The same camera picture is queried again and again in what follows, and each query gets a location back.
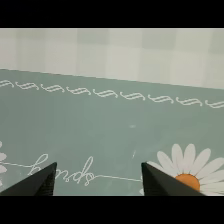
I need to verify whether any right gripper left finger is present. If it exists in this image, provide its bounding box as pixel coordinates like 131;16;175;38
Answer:
0;161;58;197

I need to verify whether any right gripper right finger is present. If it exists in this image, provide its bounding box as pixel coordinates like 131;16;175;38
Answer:
140;161;205;197

